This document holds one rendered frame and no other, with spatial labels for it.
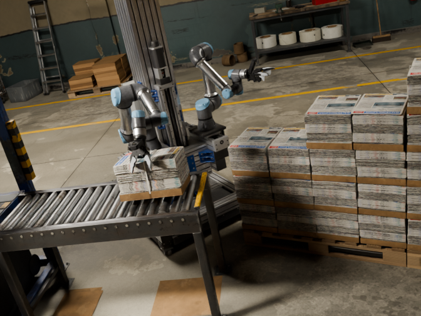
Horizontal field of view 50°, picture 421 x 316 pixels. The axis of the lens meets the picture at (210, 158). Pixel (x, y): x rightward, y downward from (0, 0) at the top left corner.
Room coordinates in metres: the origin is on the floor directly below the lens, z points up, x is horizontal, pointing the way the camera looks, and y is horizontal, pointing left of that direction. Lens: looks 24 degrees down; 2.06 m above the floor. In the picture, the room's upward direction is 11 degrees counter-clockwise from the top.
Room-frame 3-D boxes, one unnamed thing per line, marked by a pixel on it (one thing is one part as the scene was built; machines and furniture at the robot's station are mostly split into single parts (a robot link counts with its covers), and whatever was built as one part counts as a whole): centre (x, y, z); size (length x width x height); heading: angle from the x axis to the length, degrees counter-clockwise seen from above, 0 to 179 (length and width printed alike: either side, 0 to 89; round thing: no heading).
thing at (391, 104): (2.61, -1.09, 1.06); 0.37 x 0.28 x 0.01; 147
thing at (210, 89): (3.57, -0.10, 1.19); 0.15 x 0.12 x 0.55; 143
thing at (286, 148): (2.82, -0.72, 0.42); 1.17 x 0.39 x 0.83; 59
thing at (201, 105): (3.46, -0.02, 0.98); 0.13 x 0.12 x 0.14; 143
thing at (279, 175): (2.82, -0.72, 0.40); 1.16 x 0.38 x 0.51; 59
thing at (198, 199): (2.44, 0.09, 0.81); 0.43 x 0.03 x 0.02; 170
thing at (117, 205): (2.54, 0.62, 0.77); 0.47 x 0.05 x 0.05; 170
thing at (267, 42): (8.79, -2.13, 0.55); 1.80 x 0.70 x 1.09; 80
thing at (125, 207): (2.53, 0.55, 0.77); 0.47 x 0.05 x 0.05; 170
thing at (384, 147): (2.59, -1.09, 0.86); 0.38 x 0.29 x 0.04; 147
